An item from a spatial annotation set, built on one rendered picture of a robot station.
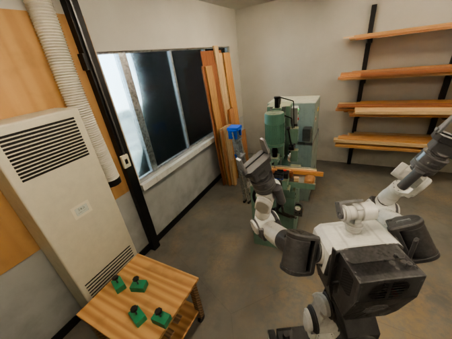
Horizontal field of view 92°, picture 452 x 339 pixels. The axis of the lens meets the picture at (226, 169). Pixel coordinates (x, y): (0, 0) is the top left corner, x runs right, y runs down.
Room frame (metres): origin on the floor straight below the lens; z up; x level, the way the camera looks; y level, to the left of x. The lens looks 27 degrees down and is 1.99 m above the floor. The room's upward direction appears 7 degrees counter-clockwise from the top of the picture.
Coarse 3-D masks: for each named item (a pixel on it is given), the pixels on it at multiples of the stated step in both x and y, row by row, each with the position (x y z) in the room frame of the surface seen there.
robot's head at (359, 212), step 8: (352, 208) 0.60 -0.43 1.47; (360, 208) 0.59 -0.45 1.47; (368, 208) 0.59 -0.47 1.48; (376, 208) 0.58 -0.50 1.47; (352, 216) 0.58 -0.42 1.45; (360, 216) 0.58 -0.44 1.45; (368, 216) 0.57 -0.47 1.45; (376, 216) 0.57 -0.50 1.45; (352, 224) 0.59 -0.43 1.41; (360, 224) 0.58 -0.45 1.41
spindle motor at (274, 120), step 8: (272, 112) 1.96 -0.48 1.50; (280, 112) 1.92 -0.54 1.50; (264, 120) 1.96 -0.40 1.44; (272, 120) 1.87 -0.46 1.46; (280, 120) 1.87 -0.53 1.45; (272, 128) 1.88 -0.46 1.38; (280, 128) 1.88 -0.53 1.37; (272, 136) 1.88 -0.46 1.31; (280, 136) 1.88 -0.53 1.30; (272, 144) 1.88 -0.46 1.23; (280, 144) 1.88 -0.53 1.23
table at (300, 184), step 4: (300, 176) 1.80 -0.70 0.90; (304, 176) 1.79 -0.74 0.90; (292, 180) 1.74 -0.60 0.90; (300, 180) 1.73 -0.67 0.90; (292, 184) 1.72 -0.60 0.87; (296, 184) 1.70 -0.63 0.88; (300, 184) 1.69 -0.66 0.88; (304, 184) 1.67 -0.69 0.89; (308, 184) 1.66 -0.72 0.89; (312, 184) 1.64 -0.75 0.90; (288, 188) 1.66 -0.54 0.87; (304, 188) 1.67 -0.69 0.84; (308, 188) 1.66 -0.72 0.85; (312, 188) 1.64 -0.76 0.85; (288, 192) 1.64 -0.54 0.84
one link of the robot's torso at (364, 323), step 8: (336, 312) 0.51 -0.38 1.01; (336, 320) 0.51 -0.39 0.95; (344, 320) 0.47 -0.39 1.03; (352, 320) 0.47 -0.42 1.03; (360, 320) 0.46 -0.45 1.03; (368, 320) 0.46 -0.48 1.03; (376, 320) 0.46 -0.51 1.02; (344, 328) 0.45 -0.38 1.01; (352, 328) 0.45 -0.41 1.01; (360, 328) 0.45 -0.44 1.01; (368, 328) 0.44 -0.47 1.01; (376, 328) 0.44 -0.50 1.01; (344, 336) 0.44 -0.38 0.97; (352, 336) 0.43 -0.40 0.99; (360, 336) 0.43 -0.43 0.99; (368, 336) 0.42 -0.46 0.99; (376, 336) 0.43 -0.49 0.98
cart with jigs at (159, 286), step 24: (144, 264) 1.31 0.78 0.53; (120, 288) 1.09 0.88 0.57; (144, 288) 1.07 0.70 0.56; (168, 288) 1.07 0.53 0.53; (192, 288) 1.05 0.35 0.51; (96, 312) 0.95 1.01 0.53; (120, 312) 0.93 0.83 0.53; (144, 312) 0.91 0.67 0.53; (168, 312) 0.89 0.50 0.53; (192, 312) 1.08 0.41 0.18; (120, 336) 0.78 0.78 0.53; (144, 336) 0.76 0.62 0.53; (168, 336) 0.91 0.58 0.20
